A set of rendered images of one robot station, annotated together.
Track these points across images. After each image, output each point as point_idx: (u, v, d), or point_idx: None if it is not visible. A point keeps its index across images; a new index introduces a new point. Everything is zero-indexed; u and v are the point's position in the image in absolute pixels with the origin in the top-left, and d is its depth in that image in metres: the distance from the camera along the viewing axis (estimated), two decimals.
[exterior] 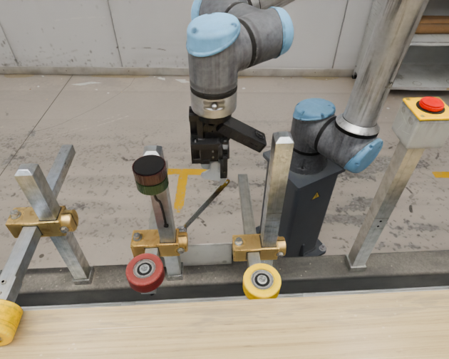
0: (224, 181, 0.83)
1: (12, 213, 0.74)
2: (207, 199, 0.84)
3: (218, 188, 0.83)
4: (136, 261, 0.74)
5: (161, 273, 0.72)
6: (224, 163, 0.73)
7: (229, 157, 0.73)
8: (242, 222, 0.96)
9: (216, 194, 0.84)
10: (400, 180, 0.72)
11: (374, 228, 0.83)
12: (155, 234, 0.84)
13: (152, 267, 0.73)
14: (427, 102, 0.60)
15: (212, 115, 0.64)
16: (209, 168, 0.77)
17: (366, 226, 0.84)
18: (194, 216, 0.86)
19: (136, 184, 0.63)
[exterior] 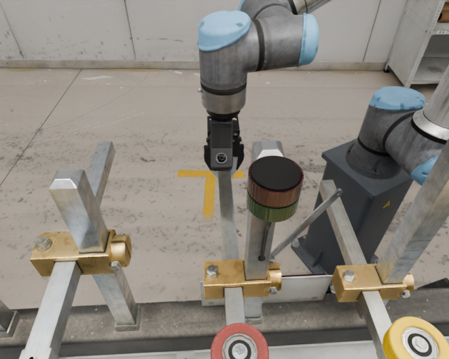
0: (335, 194, 0.58)
1: (39, 241, 0.50)
2: (308, 216, 0.60)
3: (326, 202, 0.59)
4: (225, 338, 0.47)
5: None
6: (204, 151, 0.76)
7: (208, 151, 0.74)
8: (339, 246, 0.72)
9: (321, 211, 0.60)
10: None
11: None
12: (236, 266, 0.60)
13: (251, 349, 0.47)
14: None
15: (201, 97, 0.69)
16: None
17: None
18: (287, 241, 0.62)
19: (249, 204, 0.38)
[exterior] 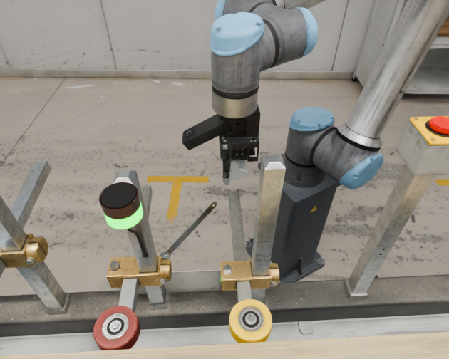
0: (210, 205, 0.75)
1: None
2: (192, 223, 0.77)
3: (204, 211, 0.75)
4: (106, 317, 0.63)
5: (135, 333, 0.62)
6: None
7: (219, 138, 0.78)
8: None
9: (202, 219, 0.76)
10: (406, 207, 0.64)
11: (376, 256, 0.75)
12: (135, 262, 0.76)
13: (124, 324, 0.63)
14: (439, 124, 0.52)
15: None
16: None
17: (368, 253, 0.77)
18: (178, 242, 0.78)
19: (105, 216, 0.55)
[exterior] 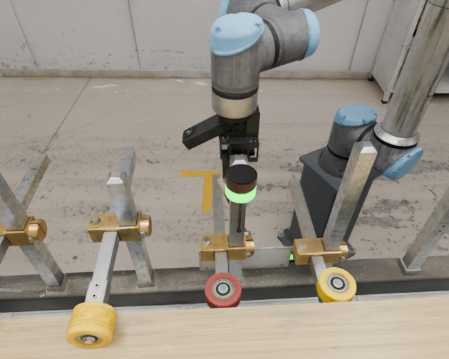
0: (219, 183, 0.83)
1: (93, 219, 0.77)
2: (227, 201, 0.86)
3: (222, 189, 0.84)
4: (214, 281, 0.74)
5: (241, 293, 0.72)
6: None
7: None
8: (299, 226, 0.99)
9: None
10: None
11: (436, 232, 0.85)
12: (223, 238, 0.87)
13: (230, 287, 0.73)
14: None
15: None
16: None
17: (427, 230, 0.87)
18: None
19: (226, 192, 0.65)
